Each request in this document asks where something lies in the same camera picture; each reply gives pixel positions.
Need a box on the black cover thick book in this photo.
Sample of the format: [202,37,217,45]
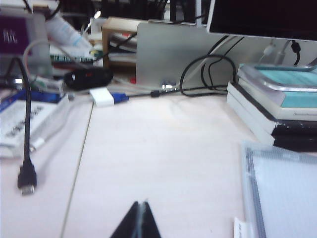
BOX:
[226,95,317,153]
[226,81,317,136]

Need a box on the white USB cable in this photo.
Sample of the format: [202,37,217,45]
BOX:
[29,98,95,152]

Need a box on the purple and grey box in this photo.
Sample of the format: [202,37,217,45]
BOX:
[0,12,52,75]

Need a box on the black rounded device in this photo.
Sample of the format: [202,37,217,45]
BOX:
[63,68,114,91]

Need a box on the small white green carton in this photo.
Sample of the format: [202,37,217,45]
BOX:
[34,76,65,94]

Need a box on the green printed book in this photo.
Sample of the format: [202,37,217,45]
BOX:
[49,44,100,65]

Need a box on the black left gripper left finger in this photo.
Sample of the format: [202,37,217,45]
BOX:
[110,200,141,238]

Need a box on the black looped cable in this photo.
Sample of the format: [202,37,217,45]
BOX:
[128,55,237,99]

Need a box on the white plastic tube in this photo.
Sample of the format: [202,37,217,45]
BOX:
[46,13,93,48]

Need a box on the white papers stack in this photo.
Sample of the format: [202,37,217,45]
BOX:
[0,89,70,159]

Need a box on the transparent mesh file bag blue zipper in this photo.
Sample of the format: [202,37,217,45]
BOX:
[234,140,317,238]

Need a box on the silver metal stand plate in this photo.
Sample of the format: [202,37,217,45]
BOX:
[135,21,317,87]

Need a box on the blue VGA plug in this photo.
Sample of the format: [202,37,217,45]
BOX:
[110,92,130,105]

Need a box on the white video adapter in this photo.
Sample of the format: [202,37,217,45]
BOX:
[89,88,116,108]

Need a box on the teal book with clear cover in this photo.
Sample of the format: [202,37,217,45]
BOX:
[237,63,317,93]

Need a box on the black HDMI cable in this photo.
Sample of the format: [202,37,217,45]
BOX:
[4,57,38,197]

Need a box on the shiny metal knob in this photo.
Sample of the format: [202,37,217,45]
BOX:
[160,78,177,92]

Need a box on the wooden desk organizer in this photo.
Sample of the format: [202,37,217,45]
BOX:
[101,16,149,69]

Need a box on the black monitor cable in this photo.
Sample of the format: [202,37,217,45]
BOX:
[290,41,302,66]

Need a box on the white and teal paperback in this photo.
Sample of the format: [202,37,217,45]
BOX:
[239,75,317,121]

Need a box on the black computer monitor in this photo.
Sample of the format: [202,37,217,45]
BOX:
[207,0,317,42]

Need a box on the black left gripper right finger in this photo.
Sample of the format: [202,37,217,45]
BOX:
[140,200,162,238]

